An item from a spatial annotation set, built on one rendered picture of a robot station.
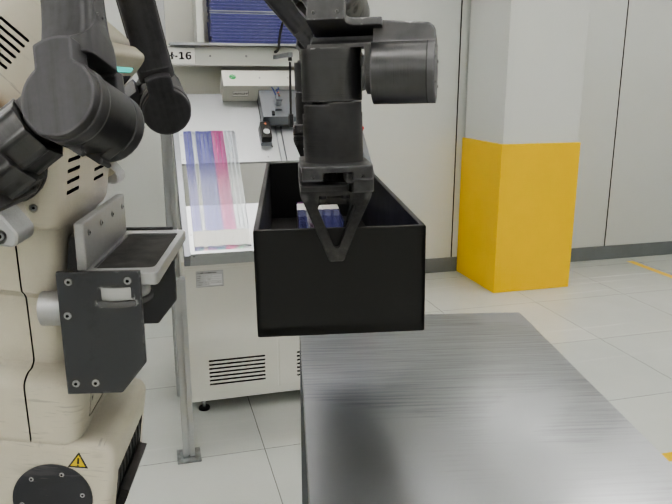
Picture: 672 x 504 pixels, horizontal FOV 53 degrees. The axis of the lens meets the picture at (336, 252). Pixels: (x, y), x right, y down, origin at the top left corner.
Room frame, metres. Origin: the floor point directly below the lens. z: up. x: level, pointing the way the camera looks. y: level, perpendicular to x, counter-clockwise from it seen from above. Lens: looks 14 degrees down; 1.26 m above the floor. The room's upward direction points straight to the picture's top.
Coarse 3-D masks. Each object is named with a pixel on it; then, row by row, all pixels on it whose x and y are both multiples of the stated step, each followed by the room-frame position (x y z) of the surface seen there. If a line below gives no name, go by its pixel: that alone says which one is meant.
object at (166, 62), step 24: (120, 0) 1.05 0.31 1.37; (144, 0) 1.06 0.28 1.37; (144, 24) 1.07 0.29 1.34; (144, 48) 1.08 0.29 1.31; (144, 72) 1.09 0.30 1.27; (168, 72) 1.10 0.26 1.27; (144, 96) 1.10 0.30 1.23; (168, 96) 1.10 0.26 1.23; (144, 120) 1.10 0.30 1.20; (168, 120) 1.11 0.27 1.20
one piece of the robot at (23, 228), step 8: (8, 208) 0.70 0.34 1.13; (16, 208) 0.72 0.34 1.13; (0, 216) 0.67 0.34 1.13; (8, 216) 0.69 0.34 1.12; (16, 216) 0.70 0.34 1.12; (24, 216) 0.72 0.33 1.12; (0, 224) 0.67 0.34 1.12; (8, 224) 0.68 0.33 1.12; (16, 224) 0.69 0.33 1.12; (24, 224) 0.70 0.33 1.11; (32, 224) 0.72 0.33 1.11; (0, 232) 0.67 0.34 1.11; (8, 232) 0.67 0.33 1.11; (16, 232) 0.68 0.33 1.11; (24, 232) 0.69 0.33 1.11; (32, 232) 0.72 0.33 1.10; (0, 240) 0.67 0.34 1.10; (8, 240) 0.67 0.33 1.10; (16, 240) 0.68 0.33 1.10; (24, 240) 0.70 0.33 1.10
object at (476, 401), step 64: (448, 320) 1.27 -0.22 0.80; (512, 320) 1.27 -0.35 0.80; (320, 384) 0.98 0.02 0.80; (384, 384) 0.98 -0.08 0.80; (448, 384) 0.98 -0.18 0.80; (512, 384) 0.98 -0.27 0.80; (576, 384) 0.98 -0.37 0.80; (320, 448) 0.79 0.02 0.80; (384, 448) 0.79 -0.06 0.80; (448, 448) 0.79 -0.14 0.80; (512, 448) 0.79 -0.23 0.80; (576, 448) 0.79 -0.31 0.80; (640, 448) 0.79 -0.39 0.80
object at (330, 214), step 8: (304, 208) 1.12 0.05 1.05; (320, 208) 1.12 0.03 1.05; (328, 208) 1.12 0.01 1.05; (336, 208) 1.12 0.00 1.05; (304, 216) 1.06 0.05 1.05; (328, 216) 1.05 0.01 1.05; (336, 216) 1.05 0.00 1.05; (304, 224) 0.99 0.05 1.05; (312, 224) 0.99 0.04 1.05; (328, 224) 0.99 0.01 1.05; (336, 224) 1.00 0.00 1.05
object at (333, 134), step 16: (304, 112) 0.65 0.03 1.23; (320, 112) 0.63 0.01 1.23; (336, 112) 0.63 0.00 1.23; (352, 112) 0.64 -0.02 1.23; (304, 128) 0.65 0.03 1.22; (320, 128) 0.63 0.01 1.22; (336, 128) 0.63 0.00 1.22; (352, 128) 0.64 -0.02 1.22; (304, 144) 0.65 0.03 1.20; (320, 144) 0.63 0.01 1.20; (336, 144) 0.63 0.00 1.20; (352, 144) 0.64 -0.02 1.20; (304, 160) 0.66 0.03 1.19; (320, 160) 0.63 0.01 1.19; (336, 160) 0.63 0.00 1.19; (352, 160) 0.64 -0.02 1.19; (304, 176) 0.61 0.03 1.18; (320, 176) 0.61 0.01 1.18; (336, 176) 0.65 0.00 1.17; (352, 176) 0.61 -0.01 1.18; (368, 176) 0.61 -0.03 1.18
